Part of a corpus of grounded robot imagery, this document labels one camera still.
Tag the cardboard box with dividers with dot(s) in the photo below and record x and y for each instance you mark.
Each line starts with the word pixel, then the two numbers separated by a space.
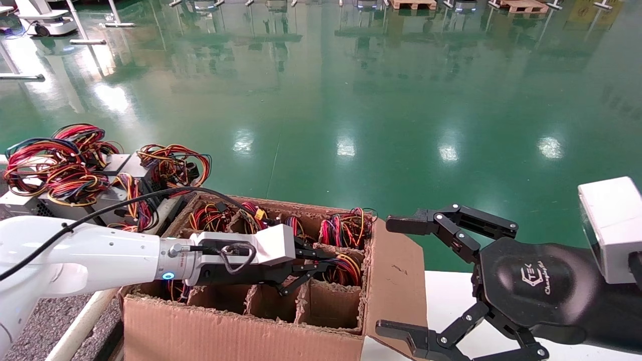
pixel 225 336

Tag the grey table leg frame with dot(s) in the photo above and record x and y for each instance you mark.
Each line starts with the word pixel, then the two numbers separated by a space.
pixel 90 42
pixel 25 77
pixel 118 24

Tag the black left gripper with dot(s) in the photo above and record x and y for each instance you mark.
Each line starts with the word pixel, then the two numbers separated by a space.
pixel 241 276

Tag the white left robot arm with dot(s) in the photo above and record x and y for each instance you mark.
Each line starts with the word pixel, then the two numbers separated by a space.
pixel 90 255

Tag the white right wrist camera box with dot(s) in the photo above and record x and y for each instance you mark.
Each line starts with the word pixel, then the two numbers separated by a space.
pixel 612 225

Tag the grey felt table mat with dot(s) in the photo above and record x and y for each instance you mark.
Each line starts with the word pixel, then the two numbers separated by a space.
pixel 45 326

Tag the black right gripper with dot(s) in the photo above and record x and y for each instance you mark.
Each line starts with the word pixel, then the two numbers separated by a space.
pixel 551 291

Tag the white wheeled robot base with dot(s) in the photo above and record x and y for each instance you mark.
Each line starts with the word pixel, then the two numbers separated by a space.
pixel 47 25

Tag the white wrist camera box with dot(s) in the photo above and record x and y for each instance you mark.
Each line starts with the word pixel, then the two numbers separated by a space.
pixel 271 243
pixel 612 225

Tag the white metal table rail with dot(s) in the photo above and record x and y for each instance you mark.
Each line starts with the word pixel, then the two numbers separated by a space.
pixel 85 326
pixel 4 160

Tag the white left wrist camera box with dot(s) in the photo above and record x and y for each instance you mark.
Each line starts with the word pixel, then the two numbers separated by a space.
pixel 271 243

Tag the wooden pallet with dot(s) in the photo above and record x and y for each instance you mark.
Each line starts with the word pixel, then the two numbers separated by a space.
pixel 524 6
pixel 414 4

